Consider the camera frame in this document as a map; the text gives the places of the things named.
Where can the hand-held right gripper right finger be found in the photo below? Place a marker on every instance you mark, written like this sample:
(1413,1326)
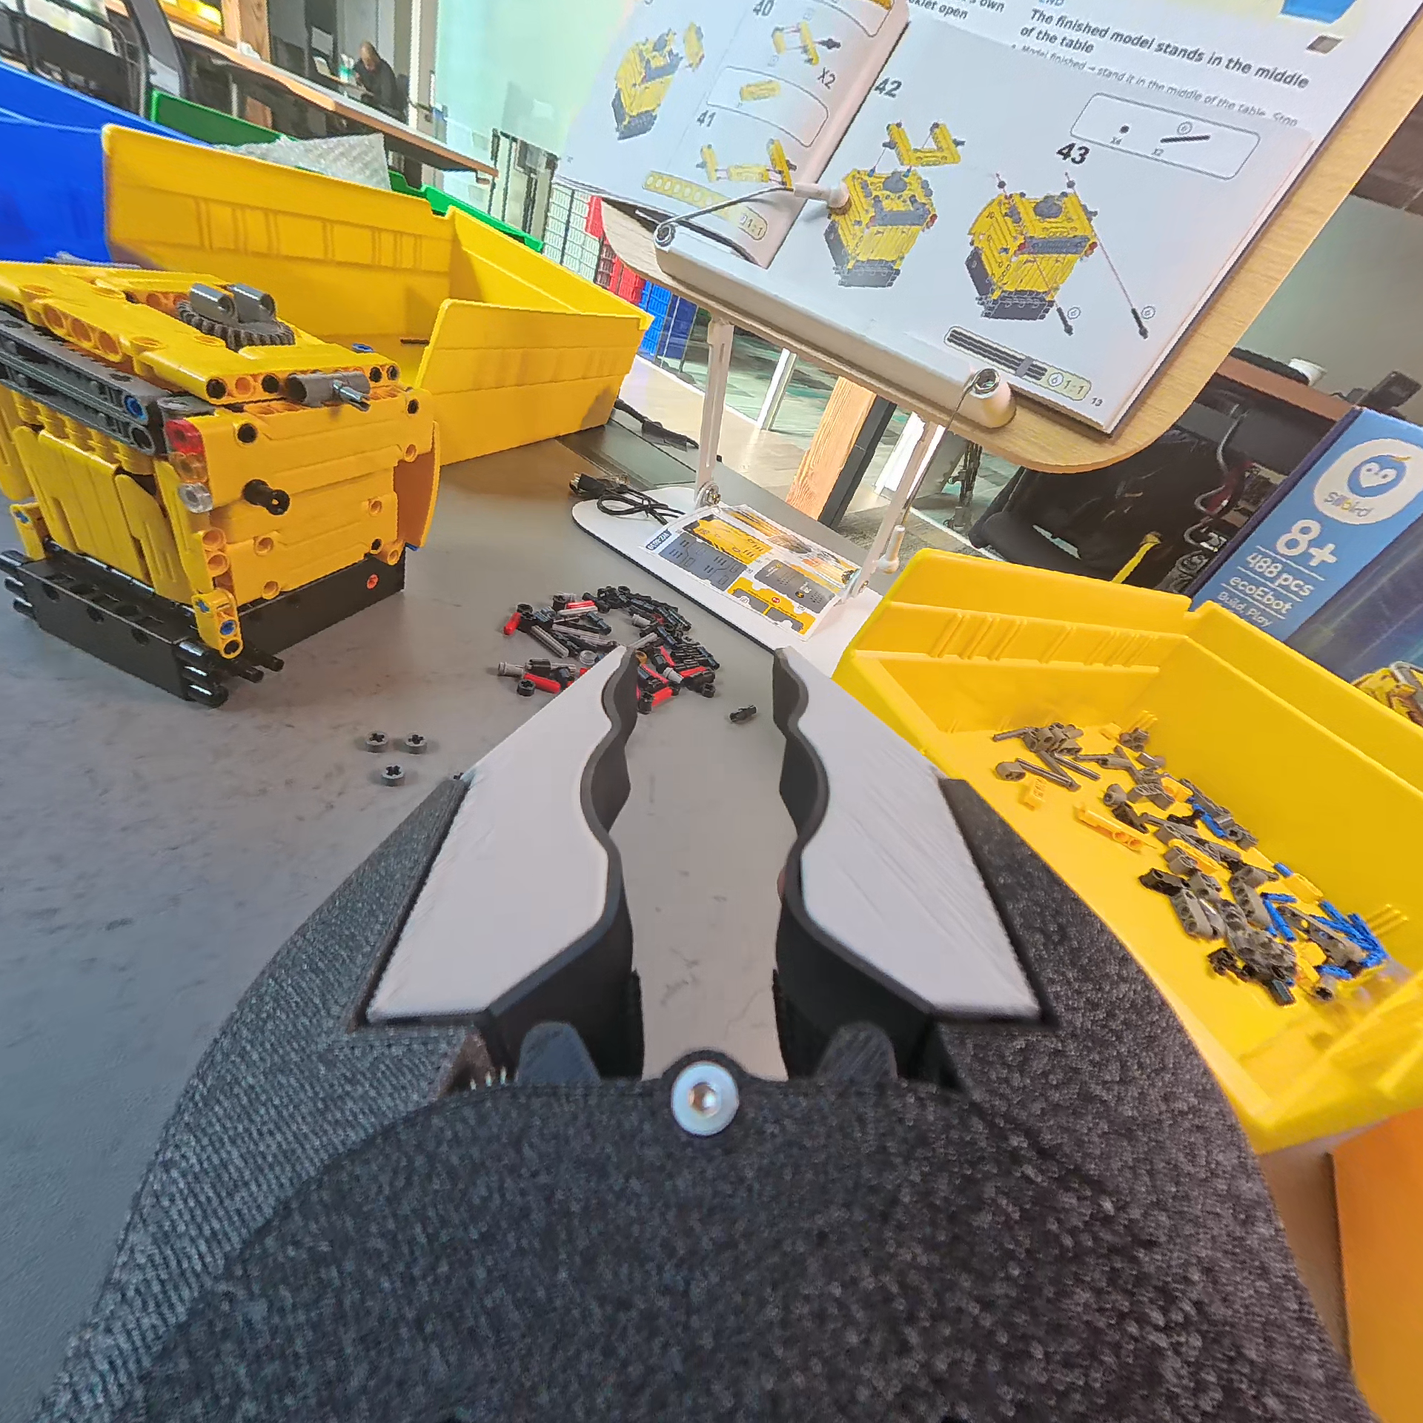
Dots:
(911,901)

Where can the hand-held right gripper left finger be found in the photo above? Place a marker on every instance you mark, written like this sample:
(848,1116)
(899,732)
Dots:
(498,901)

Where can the yellow plastic bin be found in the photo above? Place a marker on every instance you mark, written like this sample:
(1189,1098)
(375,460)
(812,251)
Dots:
(522,367)
(999,645)

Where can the yellow black lego truck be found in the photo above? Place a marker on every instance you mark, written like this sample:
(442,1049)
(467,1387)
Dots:
(278,500)

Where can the yellow lego beam assembly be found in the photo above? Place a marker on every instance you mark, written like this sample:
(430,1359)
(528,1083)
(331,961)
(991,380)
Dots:
(254,367)

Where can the lego instruction booklet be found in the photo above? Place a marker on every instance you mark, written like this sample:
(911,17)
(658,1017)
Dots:
(999,254)

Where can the pile of small lego parts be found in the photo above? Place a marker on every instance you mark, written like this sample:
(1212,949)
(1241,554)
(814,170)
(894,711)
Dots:
(623,645)

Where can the dark lego pieces heap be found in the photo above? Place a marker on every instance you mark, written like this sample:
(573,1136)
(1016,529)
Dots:
(1223,888)

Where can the printed lego leaflet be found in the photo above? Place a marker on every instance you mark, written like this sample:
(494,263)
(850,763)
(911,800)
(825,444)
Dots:
(756,567)

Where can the white stand leg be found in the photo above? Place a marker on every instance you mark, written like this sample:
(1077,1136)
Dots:
(906,489)

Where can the blue toy kit box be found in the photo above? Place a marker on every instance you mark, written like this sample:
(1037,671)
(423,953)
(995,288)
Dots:
(1312,534)

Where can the blue plastic crate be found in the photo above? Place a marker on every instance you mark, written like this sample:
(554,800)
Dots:
(665,323)

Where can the brown desk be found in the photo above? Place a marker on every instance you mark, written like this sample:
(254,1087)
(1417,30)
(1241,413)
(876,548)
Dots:
(1279,389)

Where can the red plastic crate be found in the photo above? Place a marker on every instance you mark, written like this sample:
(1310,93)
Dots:
(612,254)

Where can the metal page holder clip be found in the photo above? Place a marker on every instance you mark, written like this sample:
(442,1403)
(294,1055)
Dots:
(722,211)

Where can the clear bubble wrap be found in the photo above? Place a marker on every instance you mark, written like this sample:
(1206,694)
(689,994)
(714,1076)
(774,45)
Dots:
(311,155)

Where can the long wooden desk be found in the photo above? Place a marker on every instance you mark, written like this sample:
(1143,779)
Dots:
(334,104)

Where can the blue plastic bin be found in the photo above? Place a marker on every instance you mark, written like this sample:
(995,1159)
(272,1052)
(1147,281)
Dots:
(55,168)

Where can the wooden post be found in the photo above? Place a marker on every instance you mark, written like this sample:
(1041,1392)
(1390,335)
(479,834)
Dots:
(828,444)

